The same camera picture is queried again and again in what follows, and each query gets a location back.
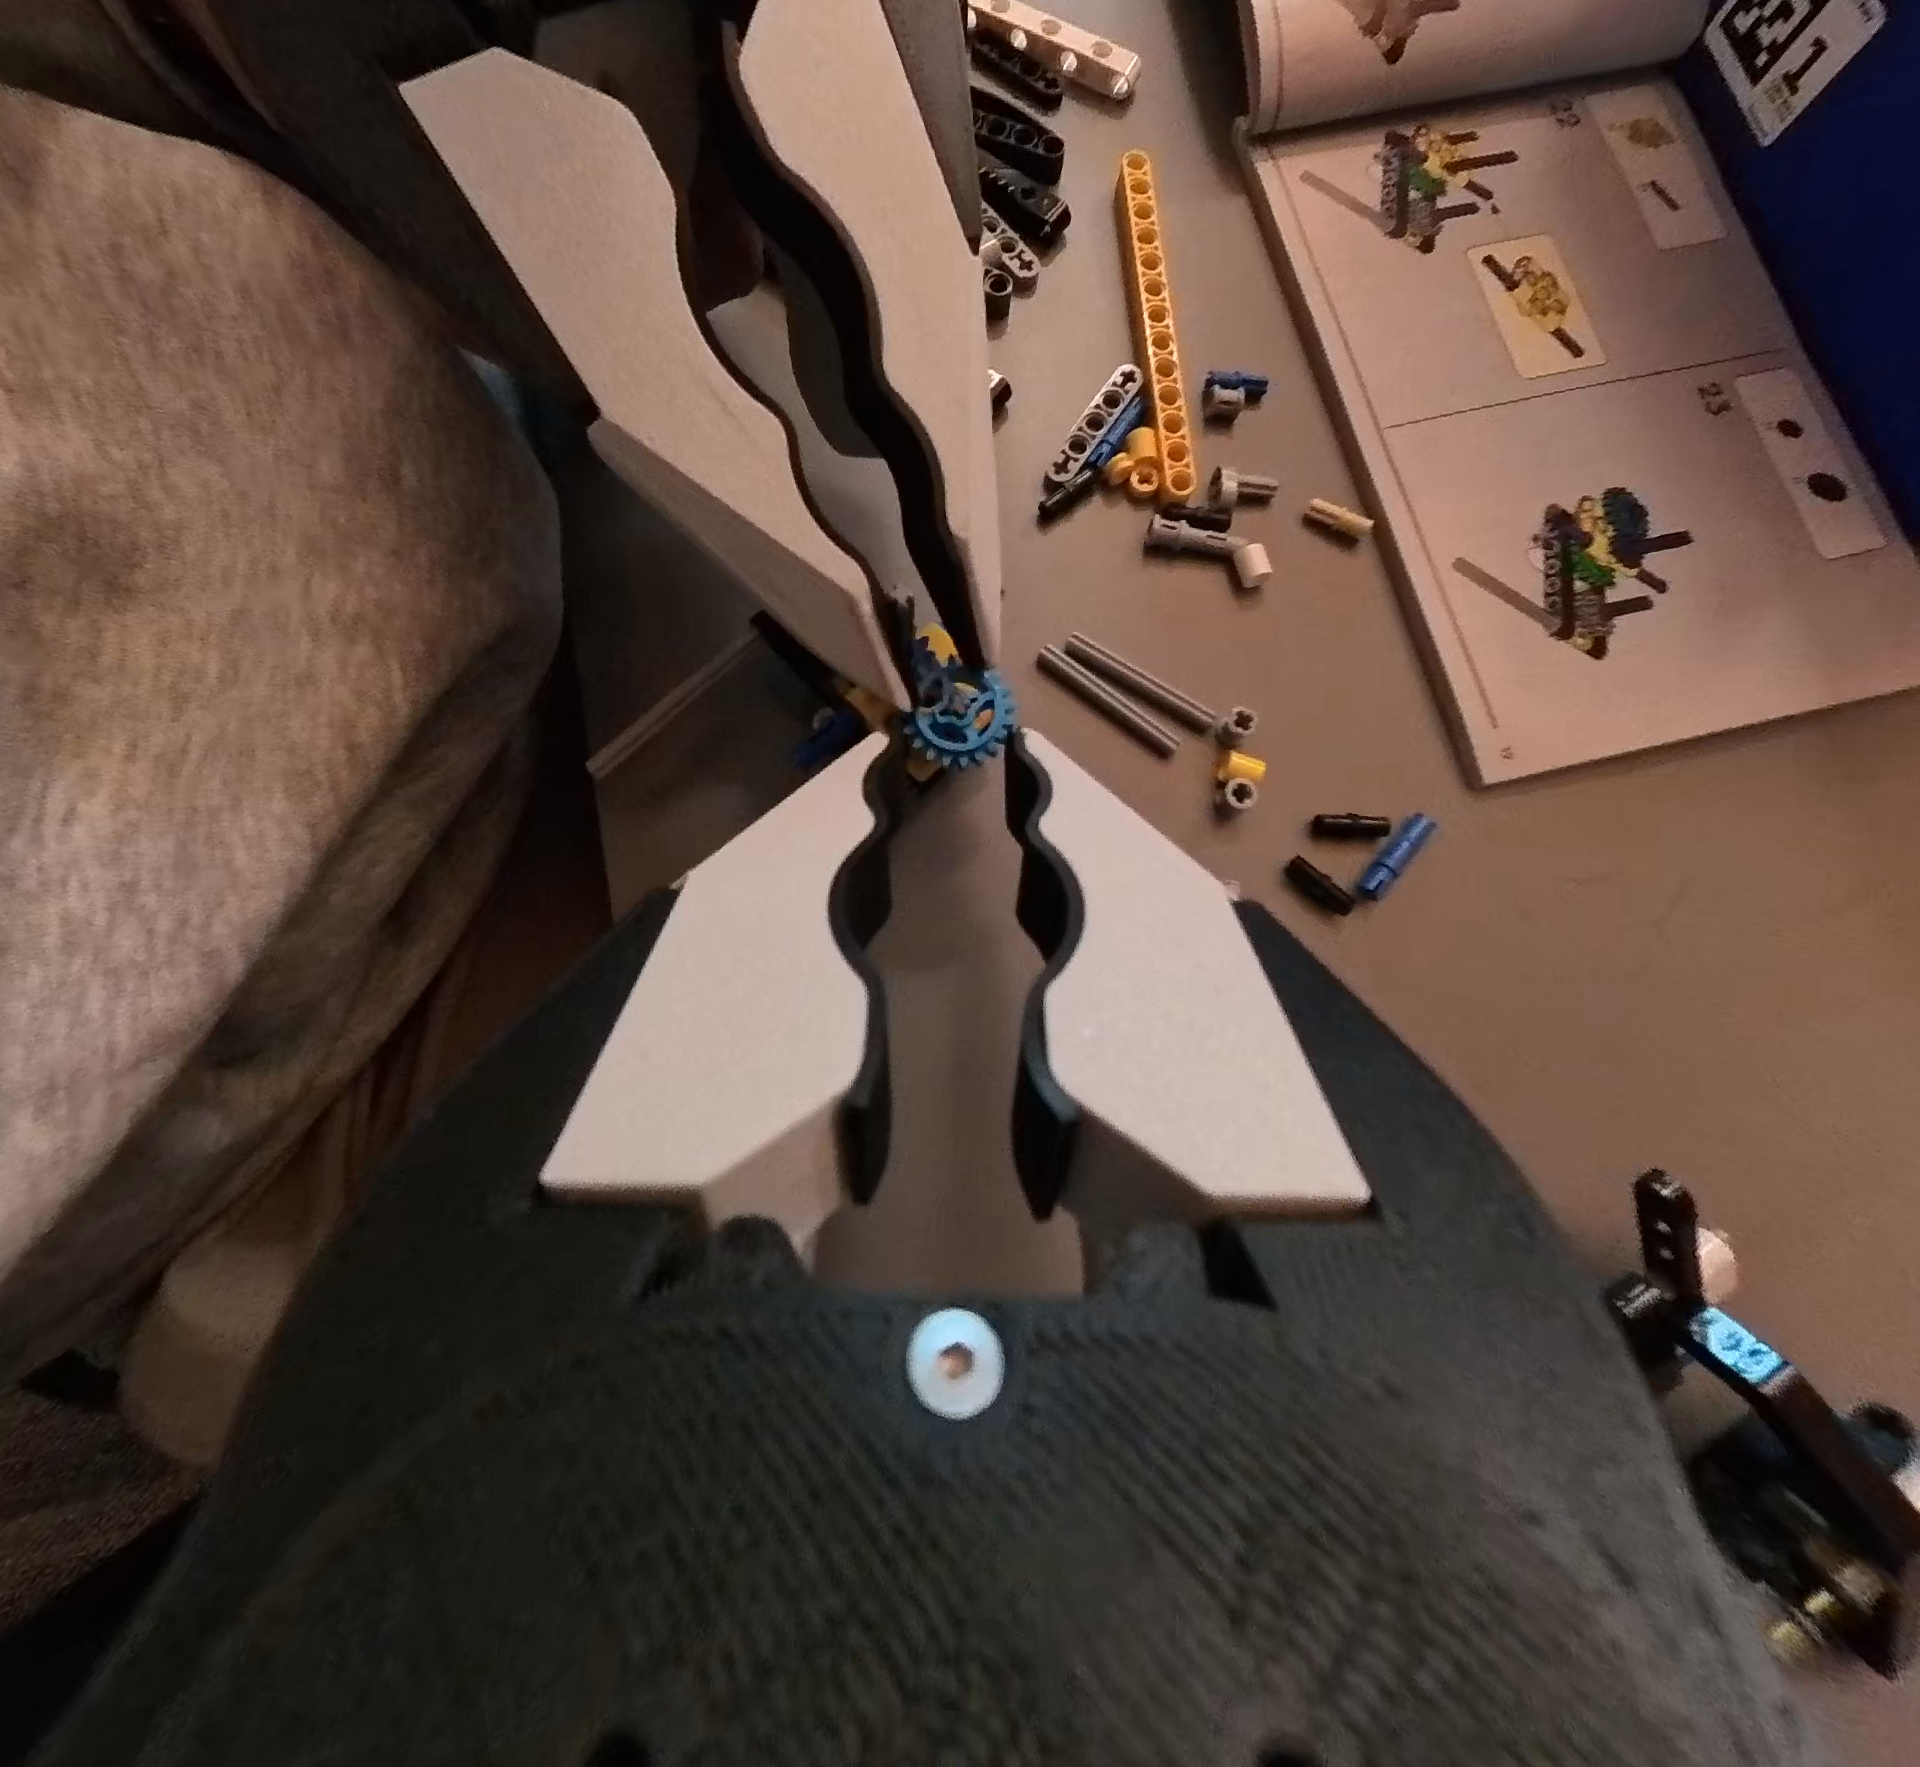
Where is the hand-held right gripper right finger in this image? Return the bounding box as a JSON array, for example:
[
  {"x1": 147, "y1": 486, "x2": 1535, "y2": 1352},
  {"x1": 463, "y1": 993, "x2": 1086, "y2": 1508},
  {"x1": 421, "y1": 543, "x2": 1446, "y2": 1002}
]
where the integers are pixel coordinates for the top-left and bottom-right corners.
[{"x1": 1001, "y1": 729, "x2": 1367, "y2": 1215}]

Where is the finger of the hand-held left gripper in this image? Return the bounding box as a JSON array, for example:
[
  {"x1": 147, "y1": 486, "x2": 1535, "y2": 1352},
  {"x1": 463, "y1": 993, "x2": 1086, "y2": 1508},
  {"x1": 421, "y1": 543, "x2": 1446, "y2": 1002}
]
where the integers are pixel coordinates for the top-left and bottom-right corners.
[
  {"x1": 725, "y1": 0, "x2": 1009, "y2": 691},
  {"x1": 398, "y1": 54, "x2": 916, "y2": 735}
]

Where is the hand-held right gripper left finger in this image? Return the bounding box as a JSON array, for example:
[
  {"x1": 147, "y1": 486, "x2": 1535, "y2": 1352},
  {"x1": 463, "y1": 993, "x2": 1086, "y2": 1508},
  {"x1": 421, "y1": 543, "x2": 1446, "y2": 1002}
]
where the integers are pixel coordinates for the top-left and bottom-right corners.
[{"x1": 533, "y1": 729, "x2": 897, "y2": 1209}]

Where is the light grey thin lego liftarm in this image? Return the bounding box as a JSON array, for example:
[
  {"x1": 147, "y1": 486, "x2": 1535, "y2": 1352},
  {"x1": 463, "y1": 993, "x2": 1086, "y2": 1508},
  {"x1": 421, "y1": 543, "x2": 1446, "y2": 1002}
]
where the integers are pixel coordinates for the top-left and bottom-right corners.
[
  {"x1": 979, "y1": 213, "x2": 1045, "y2": 315},
  {"x1": 1039, "y1": 359, "x2": 1147, "y2": 480}
]

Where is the large blue lego gear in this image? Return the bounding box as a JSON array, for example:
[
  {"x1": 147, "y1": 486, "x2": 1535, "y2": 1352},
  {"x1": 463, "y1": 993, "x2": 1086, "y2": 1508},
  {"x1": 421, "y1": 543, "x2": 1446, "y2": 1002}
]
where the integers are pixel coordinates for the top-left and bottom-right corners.
[{"x1": 901, "y1": 661, "x2": 1020, "y2": 775}]

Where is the yellow lego gear assembly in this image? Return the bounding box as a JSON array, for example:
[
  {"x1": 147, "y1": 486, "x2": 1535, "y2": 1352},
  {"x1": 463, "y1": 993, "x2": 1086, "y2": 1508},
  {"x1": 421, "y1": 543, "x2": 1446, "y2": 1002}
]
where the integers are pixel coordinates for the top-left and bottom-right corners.
[{"x1": 789, "y1": 596, "x2": 995, "y2": 788}]

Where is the blue plastic bin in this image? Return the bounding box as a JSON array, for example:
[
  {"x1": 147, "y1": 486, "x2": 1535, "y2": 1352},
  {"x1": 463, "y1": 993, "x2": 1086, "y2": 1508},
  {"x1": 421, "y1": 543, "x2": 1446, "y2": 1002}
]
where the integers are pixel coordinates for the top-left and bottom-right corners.
[{"x1": 1628, "y1": 0, "x2": 1920, "y2": 532}]

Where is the long yellow lego beam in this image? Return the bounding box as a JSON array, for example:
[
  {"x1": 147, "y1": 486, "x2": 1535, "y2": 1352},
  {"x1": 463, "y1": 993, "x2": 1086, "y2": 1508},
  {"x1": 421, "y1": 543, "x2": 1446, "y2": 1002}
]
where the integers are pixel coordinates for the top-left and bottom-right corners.
[{"x1": 1115, "y1": 147, "x2": 1206, "y2": 503}]

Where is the white grey lego connector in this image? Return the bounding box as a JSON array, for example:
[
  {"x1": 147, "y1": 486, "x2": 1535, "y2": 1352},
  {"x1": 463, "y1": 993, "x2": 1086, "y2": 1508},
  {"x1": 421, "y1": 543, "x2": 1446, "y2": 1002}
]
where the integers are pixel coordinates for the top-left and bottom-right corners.
[{"x1": 1147, "y1": 503, "x2": 1281, "y2": 596}]

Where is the white lego beam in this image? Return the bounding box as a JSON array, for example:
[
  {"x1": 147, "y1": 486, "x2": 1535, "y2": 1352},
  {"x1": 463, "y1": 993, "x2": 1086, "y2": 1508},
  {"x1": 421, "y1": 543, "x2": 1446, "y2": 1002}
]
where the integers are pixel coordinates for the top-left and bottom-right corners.
[{"x1": 963, "y1": 0, "x2": 1147, "y2": 100}]

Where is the long blue lego pin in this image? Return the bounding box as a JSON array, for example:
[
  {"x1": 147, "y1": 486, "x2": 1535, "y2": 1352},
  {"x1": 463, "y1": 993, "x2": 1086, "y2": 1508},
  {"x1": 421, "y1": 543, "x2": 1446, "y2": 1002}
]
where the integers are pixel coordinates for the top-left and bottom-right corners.
[{"x1": 1355, "y1": 810, "x2": 1436, "y2": 899}]

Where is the long grey lego axle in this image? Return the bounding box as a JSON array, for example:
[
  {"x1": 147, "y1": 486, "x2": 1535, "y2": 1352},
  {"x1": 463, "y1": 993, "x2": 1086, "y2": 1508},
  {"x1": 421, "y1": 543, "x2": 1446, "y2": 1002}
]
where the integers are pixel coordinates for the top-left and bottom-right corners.
[
  {"x1": 1062, "y1": 631, "x2": 1218, "y2": 735},
  {"x1": 1032, "y1": 648, "x2": 1182, "y2": 758}
]

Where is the lego instruction booklet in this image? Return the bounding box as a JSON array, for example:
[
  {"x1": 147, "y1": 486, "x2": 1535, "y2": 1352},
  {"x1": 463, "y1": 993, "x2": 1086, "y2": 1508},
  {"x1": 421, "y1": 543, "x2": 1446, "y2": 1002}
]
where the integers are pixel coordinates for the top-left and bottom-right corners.
[{"x1": 1120, "y1": 0, "x2": 1920, "y2": 788}]

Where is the black lego subassembly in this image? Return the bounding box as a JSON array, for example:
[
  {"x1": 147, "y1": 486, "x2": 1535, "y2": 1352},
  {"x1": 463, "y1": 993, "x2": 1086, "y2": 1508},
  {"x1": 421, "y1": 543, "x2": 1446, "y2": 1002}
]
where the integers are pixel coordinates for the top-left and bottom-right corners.
[{"x1": 1603, "y1": 1165, "x2": 1920, "y2": 1678}]

